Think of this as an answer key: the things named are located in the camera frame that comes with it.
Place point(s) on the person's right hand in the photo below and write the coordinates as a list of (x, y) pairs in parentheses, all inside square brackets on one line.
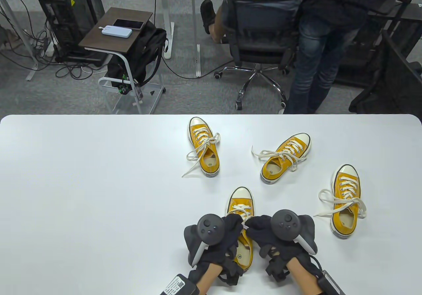
[(260, 229)]

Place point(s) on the person's left hand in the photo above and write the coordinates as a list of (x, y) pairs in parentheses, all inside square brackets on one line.
[(232, 229)]

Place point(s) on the grey hand controller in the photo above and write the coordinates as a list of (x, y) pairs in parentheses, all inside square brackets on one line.
[(210, 229), (285, 224)]

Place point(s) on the yellow canvas shoe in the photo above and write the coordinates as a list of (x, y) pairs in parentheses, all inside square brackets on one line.
[(346, 170), (197, 122), (240, 192), (303, 140)]

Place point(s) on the person's left forearm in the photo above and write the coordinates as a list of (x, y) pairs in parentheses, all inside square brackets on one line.
[(209, 280)]

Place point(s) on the person's right forearm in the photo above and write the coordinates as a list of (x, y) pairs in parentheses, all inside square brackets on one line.
[(303, 278)]

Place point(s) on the white desk leg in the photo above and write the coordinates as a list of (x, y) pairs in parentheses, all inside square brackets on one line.
[(198, 61), (32, 74), (168, 44)]

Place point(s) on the green backpack charm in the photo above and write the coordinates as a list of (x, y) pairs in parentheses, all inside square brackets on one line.
[(123, 89)]

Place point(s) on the black backpack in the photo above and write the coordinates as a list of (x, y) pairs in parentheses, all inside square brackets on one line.
[(145, 54)]

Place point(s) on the black computer tower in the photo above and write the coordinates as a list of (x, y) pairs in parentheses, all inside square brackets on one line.
[(72, 14), (362, 61)]

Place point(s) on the black mesh chair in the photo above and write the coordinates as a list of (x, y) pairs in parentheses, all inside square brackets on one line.
[(395, 77)]

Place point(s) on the black office chair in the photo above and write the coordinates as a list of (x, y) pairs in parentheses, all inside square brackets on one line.
[(260, 24)]

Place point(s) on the brown side table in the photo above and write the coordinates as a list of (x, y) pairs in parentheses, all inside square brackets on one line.
[(108, 39)]

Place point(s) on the light blue power bank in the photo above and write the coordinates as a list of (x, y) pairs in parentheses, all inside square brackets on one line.
[(117, 31)]

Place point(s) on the black smartphone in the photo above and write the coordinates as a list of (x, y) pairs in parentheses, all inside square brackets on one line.
[(128, 23)]

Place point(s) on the white power strip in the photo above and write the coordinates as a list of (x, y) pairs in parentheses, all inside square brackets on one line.
[(49, 51)]

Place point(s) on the black desk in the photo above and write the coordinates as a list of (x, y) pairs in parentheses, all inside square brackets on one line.
[(412, 10)]

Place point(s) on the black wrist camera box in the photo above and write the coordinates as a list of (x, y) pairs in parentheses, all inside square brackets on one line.
[(331, 285), (179, 285)]

